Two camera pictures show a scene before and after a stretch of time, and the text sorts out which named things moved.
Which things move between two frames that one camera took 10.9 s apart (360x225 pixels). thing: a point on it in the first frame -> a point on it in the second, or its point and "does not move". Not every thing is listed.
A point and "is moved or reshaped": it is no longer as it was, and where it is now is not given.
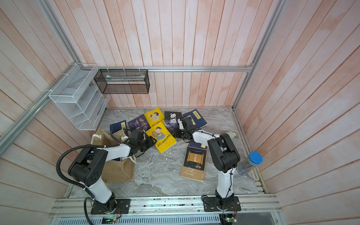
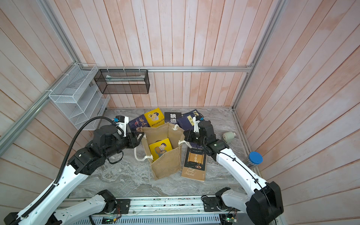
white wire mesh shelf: x=75 y=93 does not move
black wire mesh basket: x=123 y=81 does not move
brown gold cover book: x=194 y=162 does not move
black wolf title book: x=171 y=121 does not move
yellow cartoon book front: x=164 y=140 is moved or reshaped
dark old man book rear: x=140 y=122 does not move
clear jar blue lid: x=246 y=166 does not move
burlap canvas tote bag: x=116 y=171 -> x=171 y=162
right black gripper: x=176 y=134 -> x=190 y=137
